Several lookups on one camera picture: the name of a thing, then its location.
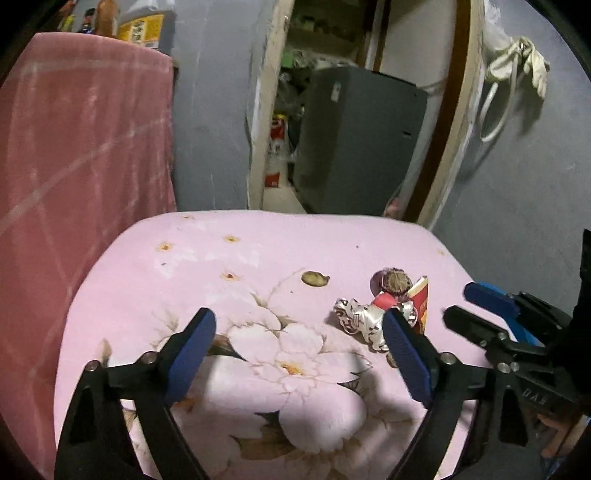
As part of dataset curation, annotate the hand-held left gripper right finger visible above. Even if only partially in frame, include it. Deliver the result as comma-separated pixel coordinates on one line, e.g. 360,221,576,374
382,307,529,480

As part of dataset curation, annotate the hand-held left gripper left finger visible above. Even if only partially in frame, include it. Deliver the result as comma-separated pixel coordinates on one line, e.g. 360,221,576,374
54,307,218,480

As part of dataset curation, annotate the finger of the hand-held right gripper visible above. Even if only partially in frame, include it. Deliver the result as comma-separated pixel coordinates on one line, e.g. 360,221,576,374
443,305,522,358
464,281,573,347

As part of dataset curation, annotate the red yellow snack wrapper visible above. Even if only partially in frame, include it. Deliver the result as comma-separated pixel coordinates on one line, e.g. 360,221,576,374
406,275,430,335

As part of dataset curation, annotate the silver white wrapper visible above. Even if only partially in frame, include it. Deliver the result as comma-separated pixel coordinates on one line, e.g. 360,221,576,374
335,298,419,354

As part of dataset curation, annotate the person's right hand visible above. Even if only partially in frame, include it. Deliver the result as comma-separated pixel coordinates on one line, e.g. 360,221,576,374
536,408,589,462

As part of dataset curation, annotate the pink slipper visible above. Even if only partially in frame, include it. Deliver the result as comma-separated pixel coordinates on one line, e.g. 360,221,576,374
383,196,407,220

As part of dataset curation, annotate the pink floral blanket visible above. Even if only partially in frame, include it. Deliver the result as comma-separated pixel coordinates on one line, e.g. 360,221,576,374
53,210,492,480

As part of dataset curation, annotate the grey refrigerator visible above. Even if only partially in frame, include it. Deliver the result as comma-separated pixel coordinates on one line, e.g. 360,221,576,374
293,67,428,215

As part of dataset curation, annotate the red white sack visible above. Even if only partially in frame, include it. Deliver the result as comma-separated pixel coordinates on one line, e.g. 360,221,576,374
264,113,291,189

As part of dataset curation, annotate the cream rubber glove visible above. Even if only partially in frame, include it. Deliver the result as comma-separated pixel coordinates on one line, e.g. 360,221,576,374
486,41,527,81
519,38,550,99

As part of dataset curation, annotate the pink checked cloth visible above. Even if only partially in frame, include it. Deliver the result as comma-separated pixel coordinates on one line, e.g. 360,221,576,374
0,31,178,467

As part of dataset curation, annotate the thin clear plastic bag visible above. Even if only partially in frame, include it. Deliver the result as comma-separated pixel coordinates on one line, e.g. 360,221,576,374
482,0,513,51

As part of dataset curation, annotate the large cooking oil jug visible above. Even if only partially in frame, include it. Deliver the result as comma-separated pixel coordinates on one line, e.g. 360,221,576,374
117,0,178,49

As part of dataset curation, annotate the white hose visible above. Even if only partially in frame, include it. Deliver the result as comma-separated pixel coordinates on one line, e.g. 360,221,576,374
478,65,520,143

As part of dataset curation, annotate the cream door frame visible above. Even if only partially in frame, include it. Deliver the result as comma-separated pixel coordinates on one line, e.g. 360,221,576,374
245,0,485,232

